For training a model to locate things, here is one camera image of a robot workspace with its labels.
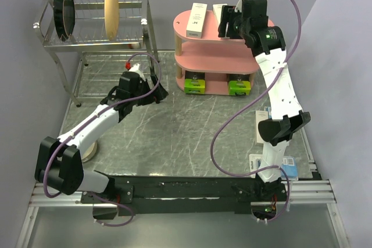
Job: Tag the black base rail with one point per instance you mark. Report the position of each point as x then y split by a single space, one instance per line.
175 195

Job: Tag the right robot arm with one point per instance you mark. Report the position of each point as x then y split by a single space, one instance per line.
287 115

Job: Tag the beige tape roll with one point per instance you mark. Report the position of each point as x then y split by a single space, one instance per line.
89 153

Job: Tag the black plate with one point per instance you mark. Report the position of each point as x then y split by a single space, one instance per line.
64 18

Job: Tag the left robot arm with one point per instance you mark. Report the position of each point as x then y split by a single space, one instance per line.
59 163

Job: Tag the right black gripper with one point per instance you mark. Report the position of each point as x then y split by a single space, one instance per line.
228 16

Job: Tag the beige wooden plate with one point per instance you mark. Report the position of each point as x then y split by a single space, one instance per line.
111 14

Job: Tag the blue razor blister pack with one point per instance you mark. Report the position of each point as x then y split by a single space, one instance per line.
268 110
288 165

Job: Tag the white slim box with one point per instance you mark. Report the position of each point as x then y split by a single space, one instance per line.
217 11
196 20
260 116

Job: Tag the metal dish rack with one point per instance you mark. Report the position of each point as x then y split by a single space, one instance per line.
100 60

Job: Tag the pink three-tier shelf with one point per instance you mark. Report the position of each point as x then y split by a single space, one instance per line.
216 57

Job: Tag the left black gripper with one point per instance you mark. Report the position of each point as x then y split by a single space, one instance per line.
158 94

